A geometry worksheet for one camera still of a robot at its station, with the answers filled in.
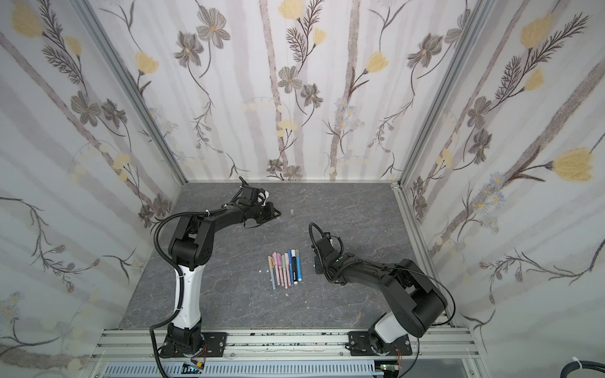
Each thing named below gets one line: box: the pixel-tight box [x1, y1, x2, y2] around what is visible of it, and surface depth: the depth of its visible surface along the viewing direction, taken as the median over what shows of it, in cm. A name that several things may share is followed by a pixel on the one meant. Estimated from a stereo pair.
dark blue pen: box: [286, 249, 294, 285], surface depth 92 cm
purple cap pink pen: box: [276, 252, 285, 287], surface depth 95 cm
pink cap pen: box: [271, 252, 280, 286], surface depth 95 cm
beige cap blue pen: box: [267, 255, 276, 290], surface depth 92 cm
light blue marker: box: [296, 248, 303, 282], surface depth 92 cm
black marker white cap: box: [291, 248, 299, 286], surface depth 92 cm
